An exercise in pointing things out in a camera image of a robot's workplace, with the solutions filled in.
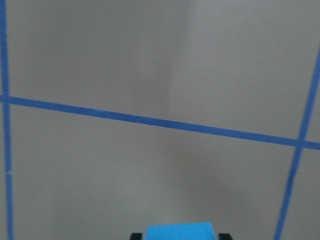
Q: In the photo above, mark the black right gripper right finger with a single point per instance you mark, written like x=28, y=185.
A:
x=224, y=236

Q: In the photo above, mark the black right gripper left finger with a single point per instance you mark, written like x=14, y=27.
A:
x=136, y=236

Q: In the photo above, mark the blue wooden block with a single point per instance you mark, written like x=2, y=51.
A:
x=183, y=231

